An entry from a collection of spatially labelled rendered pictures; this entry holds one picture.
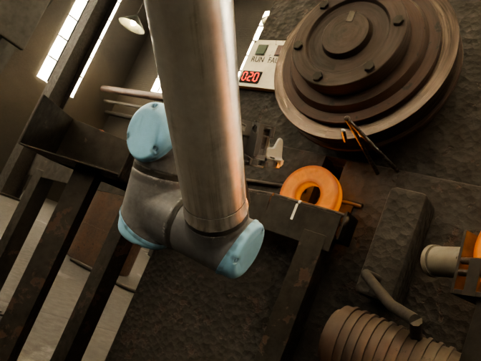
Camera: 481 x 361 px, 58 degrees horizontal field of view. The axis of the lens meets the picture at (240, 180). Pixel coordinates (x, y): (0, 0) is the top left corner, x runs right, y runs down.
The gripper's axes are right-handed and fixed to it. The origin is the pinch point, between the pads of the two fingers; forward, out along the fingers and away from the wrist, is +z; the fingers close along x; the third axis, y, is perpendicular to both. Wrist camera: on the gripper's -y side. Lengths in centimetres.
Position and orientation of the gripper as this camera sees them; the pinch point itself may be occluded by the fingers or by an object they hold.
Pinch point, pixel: (277, 164)
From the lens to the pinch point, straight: 94.0
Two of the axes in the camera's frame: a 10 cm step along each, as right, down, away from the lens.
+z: 6.1, 0.5, 7.9
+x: -7.7, -2.2, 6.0
